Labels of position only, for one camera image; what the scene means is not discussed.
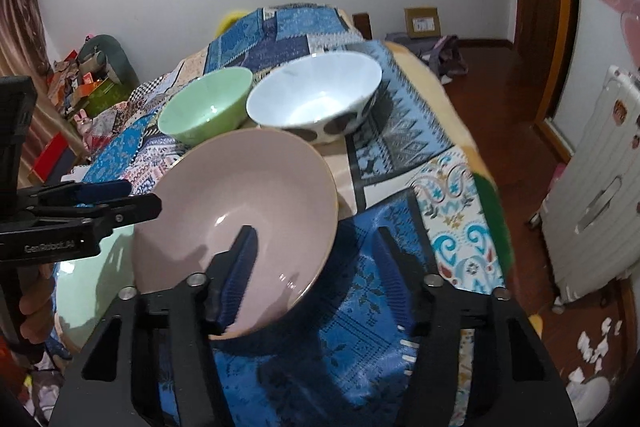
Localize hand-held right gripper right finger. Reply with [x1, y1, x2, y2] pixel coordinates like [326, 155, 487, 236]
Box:
[375, 226, 576, 427]

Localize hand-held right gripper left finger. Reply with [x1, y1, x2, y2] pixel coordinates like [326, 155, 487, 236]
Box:
[50, 224, 261, 427]

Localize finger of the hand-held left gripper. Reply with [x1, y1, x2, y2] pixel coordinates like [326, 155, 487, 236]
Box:
[0, 193, 163, 238]
[17, 179, 133, 210]

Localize pink bowl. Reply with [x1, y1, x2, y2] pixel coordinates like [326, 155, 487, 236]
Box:
[131, 128, 340, 340]

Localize green plate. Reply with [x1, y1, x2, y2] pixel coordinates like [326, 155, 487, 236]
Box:
[54, 224, 151, 355]

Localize green bowl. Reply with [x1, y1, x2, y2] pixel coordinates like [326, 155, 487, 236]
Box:
[157, 67, 254, 146]

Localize white dotted bowl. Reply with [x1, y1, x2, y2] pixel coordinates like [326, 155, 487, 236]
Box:
[246, 52, 383, 145]

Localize person's left hand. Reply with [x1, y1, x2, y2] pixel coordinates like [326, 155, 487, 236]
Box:
[19, 277, 56, 350]

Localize red box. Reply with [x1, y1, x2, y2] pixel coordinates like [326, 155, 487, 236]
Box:
[31, 129, 71, 182]

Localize pink plush bunny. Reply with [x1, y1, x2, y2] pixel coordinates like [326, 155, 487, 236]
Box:
[72, 109, 96, 148]

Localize pile of assorted clutter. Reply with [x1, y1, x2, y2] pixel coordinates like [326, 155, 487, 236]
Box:
[47, 49, 108, 108]

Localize green storage box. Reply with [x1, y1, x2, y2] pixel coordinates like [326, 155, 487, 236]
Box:
[75, 79, 131, 118]

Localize striped brown curtain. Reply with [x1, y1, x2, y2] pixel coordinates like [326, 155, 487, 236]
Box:
[0, 0, 53, 188]

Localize grey cushion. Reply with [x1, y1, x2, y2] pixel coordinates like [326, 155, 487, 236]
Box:
[77, 34, 138, 88]

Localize patchwork blanket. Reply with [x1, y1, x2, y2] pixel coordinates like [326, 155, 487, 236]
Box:
[45, 4, 518, 427]

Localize yellow hoop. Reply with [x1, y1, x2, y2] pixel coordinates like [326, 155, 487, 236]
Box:
[215, 9, 246, 38]

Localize white torn paper scraps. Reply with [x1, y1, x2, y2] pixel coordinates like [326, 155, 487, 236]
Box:
[575, 317, 623, 365]

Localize white suitcase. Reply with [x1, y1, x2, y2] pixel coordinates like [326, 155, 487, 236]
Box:
[527, 64, 640, 313]

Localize white slipper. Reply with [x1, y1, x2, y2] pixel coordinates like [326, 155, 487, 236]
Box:
[565, 367, 613, 425]

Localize grey purple bag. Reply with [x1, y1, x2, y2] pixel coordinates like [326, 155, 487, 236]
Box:
[385, 32, 468, 82]

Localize cardboard box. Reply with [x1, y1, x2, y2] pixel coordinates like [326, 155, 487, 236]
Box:
[404, 7, 443, 38]

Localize wooden bed frame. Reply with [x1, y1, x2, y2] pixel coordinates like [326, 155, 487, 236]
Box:
[351, 12, 373, 42]

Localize wooden door frame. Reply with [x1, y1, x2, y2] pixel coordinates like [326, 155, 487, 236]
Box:
[507, 0, 586, 162]

